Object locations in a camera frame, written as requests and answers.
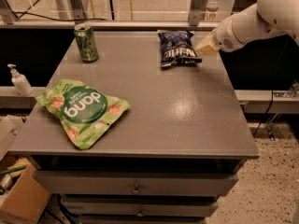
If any black cable behind rail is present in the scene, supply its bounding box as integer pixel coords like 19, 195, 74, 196
12, 11, 107, 22

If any grey drawer cabinet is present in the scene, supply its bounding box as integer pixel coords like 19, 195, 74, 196
11, 32, 259, 224

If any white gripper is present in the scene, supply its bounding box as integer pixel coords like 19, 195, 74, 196
195, 16, 245, 56

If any white box at left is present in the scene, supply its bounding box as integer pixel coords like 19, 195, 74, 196
0, 115, 23, 160

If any green Dang rice chip bag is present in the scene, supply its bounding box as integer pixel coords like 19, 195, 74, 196
36, 79, 130, 150

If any top drawer knob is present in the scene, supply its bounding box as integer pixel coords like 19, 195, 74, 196
132, 185, 141, 195

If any drawer knob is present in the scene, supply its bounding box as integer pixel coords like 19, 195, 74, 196
132, 185, 141, 195
136, 209, 144, 217

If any green soda can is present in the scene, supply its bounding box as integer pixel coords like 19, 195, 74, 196
74, 22, 99, 63

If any black cable on floor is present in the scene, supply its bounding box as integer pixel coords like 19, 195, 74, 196
251, 89, 275, 137

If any cardboard box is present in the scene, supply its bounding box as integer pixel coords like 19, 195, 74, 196
0, 158, 50, 224

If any blue Kettle chip bag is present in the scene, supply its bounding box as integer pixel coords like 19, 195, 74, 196
158, 31, 202, 68

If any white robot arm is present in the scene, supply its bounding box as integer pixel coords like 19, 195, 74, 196
195, 0, 299, 55

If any white pump dispenser bottle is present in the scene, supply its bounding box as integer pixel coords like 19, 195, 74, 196
7, 63, 33, 96

